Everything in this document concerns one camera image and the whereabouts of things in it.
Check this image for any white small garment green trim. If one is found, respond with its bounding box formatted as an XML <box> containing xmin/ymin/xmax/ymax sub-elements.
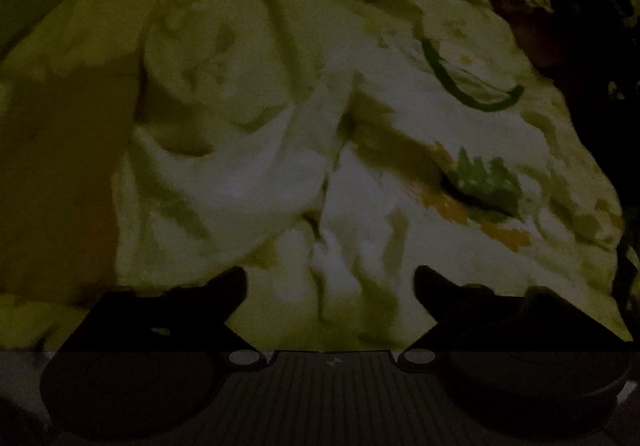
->
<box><xmin>116</xmin><ymin>0</ymin><xmax>628</xmax><ymax>350</ymax></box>

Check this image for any dark clothes pile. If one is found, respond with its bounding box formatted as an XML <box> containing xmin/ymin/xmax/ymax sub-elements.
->
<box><xmin>489</xmin><ymin>0</ymin><xmax>639</xmax><ymax>161</ymax></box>

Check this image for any floral bed sheet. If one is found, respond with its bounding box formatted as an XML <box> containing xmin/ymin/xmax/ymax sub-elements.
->
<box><xmin>1</xmin><ymin>0</ymin><xmax>485</xmax><ymax>350</ymax></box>

